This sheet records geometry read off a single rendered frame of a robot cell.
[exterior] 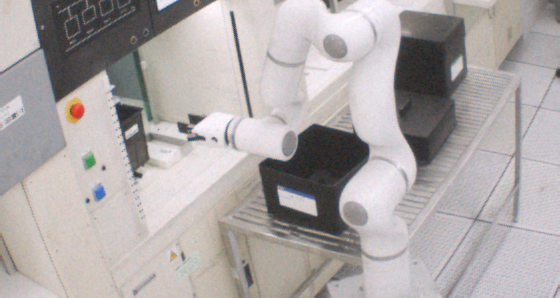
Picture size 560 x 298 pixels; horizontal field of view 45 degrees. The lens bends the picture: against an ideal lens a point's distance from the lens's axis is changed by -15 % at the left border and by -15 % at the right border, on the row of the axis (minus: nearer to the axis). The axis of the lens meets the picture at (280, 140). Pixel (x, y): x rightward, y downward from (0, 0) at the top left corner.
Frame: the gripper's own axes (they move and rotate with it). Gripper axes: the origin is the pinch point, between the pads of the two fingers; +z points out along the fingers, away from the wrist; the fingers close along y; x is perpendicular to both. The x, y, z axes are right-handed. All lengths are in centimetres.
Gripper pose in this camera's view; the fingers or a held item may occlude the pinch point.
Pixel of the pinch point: (189, 123)
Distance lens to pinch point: 204.4
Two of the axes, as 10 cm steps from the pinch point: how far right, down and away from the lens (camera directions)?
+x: -1.6, -8.6, -4.8
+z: -8.2, -1.6, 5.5
